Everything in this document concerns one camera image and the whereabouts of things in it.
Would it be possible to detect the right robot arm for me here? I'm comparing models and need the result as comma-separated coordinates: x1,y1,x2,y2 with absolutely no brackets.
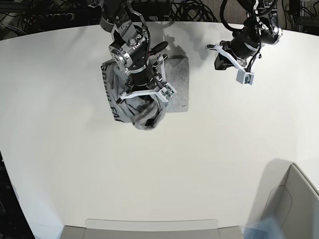
100,0,168,92

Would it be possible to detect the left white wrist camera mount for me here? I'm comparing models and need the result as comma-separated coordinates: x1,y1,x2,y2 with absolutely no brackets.
205,44,255,85

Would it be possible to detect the grey bin at bottom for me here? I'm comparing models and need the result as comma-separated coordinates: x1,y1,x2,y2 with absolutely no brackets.
60,219,244,239

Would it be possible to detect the grey bin at right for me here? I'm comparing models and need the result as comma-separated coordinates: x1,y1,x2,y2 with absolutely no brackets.
262,164,319,239

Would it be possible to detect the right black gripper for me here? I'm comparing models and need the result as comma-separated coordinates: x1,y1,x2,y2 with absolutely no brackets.
125,64,157,93

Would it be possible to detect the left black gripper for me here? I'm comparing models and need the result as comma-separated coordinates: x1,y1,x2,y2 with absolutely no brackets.
214,37,260,70

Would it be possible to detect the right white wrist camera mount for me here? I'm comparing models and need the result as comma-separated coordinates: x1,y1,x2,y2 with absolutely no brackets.
116,54,177,105

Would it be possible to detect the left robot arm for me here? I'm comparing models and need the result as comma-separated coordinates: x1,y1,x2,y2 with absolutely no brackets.
219,0,282,72

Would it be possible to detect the grey bin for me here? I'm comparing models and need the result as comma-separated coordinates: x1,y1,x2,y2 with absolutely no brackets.
60,219,244,239
262,164,319,239

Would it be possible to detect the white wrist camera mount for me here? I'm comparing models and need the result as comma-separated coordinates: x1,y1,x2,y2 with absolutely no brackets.
205,44,255,85
116,54,177,105

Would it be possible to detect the grey T-shirt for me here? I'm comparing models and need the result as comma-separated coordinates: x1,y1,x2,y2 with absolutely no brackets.
101,55,189,130

